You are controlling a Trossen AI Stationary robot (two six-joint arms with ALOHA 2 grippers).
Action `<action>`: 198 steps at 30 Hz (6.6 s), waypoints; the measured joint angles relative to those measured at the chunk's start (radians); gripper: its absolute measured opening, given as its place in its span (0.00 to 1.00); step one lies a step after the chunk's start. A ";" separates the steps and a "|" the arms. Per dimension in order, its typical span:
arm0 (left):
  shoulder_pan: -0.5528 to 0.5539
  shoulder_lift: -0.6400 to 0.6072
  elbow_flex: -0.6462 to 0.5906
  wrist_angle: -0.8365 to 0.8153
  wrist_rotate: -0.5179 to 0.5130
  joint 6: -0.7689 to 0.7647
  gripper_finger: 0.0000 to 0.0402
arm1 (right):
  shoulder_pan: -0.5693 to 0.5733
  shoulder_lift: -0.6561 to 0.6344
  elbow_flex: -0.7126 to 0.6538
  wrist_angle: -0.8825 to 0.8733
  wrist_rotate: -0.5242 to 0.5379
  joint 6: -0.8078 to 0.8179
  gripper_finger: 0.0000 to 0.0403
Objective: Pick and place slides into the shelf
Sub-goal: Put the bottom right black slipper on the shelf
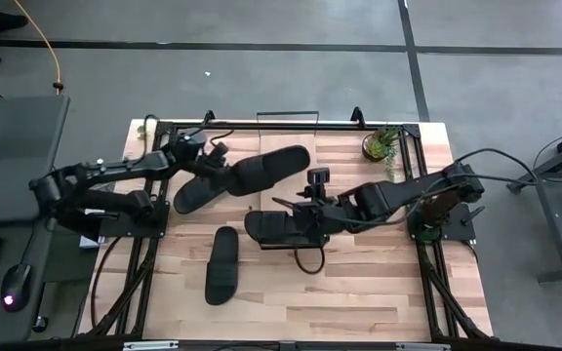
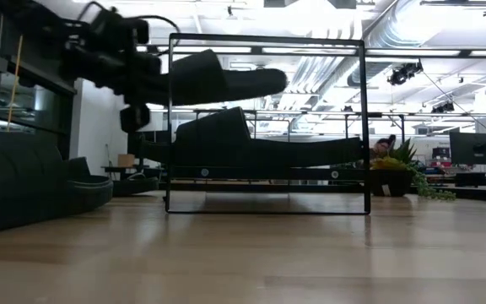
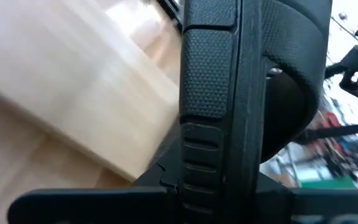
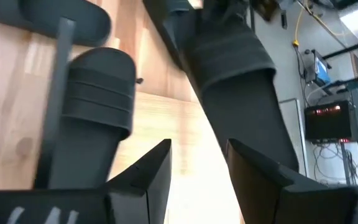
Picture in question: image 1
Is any right gripper camera cable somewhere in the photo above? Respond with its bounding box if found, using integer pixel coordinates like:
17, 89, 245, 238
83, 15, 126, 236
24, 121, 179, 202
293, 246, 327, 276

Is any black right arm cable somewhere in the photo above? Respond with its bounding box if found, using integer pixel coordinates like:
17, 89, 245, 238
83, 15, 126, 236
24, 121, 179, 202
454, 147, 539, 187

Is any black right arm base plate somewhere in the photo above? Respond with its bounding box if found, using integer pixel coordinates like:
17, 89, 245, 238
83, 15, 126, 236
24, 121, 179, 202
405, 202, 486, 244

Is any black computer mouse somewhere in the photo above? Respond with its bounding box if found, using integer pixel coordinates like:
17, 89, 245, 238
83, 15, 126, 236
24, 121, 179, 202
0, 262, 32, 313

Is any brown cable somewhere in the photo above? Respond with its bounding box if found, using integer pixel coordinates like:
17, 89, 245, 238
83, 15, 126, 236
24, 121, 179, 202
89, 236, 122, 329

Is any potted succulent in black pot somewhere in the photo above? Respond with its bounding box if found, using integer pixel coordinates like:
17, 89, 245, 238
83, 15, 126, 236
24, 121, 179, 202
361, 125, 403, 176

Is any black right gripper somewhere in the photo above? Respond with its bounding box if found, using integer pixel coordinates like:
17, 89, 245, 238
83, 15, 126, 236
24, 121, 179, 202
270, 191, 349, 236

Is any silver metal bracket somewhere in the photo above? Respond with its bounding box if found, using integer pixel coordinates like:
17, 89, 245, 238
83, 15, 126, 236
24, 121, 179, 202
122, 340, 181, 351
395, 342, 452, 351

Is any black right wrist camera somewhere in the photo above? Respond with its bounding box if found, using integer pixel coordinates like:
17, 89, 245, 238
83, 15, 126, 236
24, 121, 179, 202
305, 167, 332, 197

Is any white box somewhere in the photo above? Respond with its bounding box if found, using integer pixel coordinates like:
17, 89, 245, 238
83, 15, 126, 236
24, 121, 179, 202
78, 233, 102, 251

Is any black aluminium table frame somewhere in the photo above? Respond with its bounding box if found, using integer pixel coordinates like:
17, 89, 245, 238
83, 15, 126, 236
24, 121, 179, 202
83, 119, 495, 342

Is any yellow cable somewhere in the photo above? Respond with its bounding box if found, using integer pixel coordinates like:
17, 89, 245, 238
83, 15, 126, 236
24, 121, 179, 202
14, 0, 63, 96

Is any wooden shelf with black frames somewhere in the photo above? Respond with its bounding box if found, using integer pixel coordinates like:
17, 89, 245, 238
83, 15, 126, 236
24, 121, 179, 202
254, 110, 332, 252

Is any grey raised desk platform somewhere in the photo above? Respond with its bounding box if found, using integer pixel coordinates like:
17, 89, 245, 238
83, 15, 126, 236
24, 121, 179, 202
0, 95, 71, 225

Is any black slide sandal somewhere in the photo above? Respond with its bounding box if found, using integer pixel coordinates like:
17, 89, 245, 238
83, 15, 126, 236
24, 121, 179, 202
173, 173, 236, 216
204, 225, 240, 307
243, 209, 332, 251
225, 144, 312, 198

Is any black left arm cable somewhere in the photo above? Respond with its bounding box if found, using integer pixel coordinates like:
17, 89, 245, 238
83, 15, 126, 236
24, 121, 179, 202
141, 113, 236, 147

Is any dark grey metal stand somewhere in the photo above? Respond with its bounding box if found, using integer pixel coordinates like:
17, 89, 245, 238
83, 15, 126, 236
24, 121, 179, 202
506, 121, 562, 285

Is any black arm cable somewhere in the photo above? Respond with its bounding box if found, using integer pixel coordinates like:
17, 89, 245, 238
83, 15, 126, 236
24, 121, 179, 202
454, 147, 539, 187
141, 113, 236, 147

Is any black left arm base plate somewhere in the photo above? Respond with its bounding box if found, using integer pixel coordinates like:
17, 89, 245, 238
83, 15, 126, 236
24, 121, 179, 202
99, 202, 171, 239

